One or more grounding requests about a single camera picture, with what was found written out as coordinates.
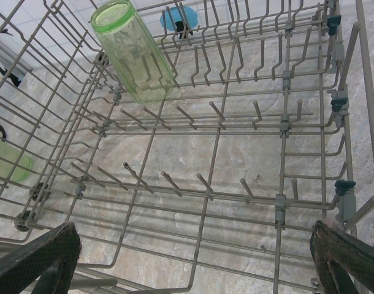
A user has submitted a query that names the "aluminium frame post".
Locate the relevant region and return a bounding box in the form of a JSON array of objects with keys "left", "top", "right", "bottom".
[{"left": 0, "top": 38, "right": 34, "bottom": 74}]

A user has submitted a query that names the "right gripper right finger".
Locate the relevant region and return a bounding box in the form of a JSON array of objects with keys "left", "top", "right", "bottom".
[{"left": 309, "top": 220, "right": 374, "bottom": 294}]

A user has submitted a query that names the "blue disc shark sticker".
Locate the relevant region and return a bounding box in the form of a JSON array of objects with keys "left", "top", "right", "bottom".
[{"left": 0, "top": 13, "right": 15, "bottom": 38}]

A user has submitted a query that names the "green plastic cup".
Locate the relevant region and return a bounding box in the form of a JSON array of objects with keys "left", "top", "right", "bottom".
[{"left": 90, "top": 0, "right": 177, "bottom": 107}]

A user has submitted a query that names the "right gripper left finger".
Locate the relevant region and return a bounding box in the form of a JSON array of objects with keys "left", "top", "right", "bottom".
[{"left": 0, "top": 222, "right": 82, "bottom": 294}]

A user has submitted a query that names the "yellow ring black fish sticker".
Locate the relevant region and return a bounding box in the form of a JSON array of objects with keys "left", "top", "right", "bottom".
[{"left": 0, "top": 55, "right": 23, "bottom": 87}]

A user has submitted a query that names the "grey wire dish rack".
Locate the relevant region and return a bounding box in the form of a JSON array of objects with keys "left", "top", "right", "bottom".
[{"left": 0, "top": 0, "right": 374, "bottom": 294}]

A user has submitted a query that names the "short green glass cup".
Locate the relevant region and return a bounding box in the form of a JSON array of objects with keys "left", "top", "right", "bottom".
[{"left": 0, "top": 136, "right": 34, "bottom": 184}]

